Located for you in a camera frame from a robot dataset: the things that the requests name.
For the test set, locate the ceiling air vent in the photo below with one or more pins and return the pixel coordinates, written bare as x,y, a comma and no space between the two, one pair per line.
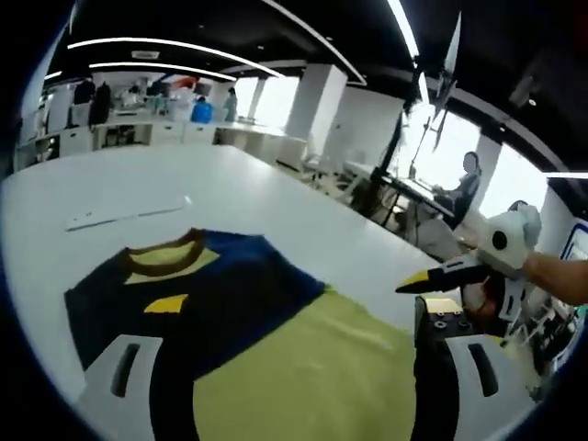
145,54

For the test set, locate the white flat table strip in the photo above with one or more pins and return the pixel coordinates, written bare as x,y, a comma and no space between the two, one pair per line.
115,219

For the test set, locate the blue yellow black garment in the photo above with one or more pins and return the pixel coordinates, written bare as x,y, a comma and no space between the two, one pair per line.
298,358

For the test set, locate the person's right hand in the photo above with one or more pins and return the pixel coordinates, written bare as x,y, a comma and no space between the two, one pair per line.
490,303

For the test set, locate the white window pillar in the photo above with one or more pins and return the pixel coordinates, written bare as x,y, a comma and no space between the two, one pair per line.
321,110

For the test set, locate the white cabinet counter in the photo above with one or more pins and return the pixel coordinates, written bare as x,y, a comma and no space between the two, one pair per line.
138,133

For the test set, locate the white ceiling light strip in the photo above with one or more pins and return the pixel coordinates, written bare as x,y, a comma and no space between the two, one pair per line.
567,175
174,45
156,68
404,25

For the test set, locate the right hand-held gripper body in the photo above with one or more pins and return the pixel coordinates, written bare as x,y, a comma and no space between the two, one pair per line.
510,243

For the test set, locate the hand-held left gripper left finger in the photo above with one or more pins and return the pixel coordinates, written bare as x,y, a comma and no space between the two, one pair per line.
133,367

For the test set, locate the white box appliance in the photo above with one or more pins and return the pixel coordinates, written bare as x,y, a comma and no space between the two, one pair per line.
58,110

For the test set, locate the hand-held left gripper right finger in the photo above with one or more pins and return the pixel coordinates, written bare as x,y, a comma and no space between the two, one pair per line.
436,367

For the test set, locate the black-frame desk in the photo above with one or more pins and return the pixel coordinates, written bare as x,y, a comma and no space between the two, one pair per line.
404,186

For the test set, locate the black backpack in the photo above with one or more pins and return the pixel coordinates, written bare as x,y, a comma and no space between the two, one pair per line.
100,105

